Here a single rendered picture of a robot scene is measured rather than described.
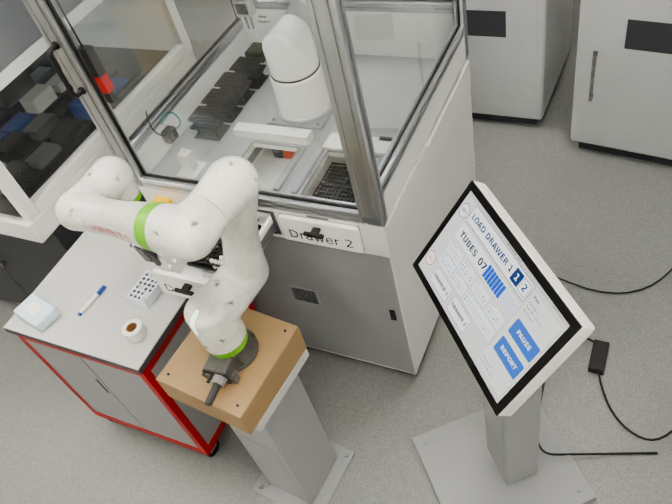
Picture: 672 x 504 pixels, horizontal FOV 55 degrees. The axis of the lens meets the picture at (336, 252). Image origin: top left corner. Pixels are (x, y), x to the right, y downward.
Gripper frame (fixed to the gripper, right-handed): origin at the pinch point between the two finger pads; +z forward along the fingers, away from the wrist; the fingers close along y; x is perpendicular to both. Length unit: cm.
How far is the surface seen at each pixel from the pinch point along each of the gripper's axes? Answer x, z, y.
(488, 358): 102, 1, 6
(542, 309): 112, -14, 0
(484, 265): 96, -9, -13
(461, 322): 92, 2, -3
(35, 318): -53, 23, 21
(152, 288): -18.1, 23.6, -2.6
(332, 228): 41, 11, -33
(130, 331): -16.9, 25.6, 14.2
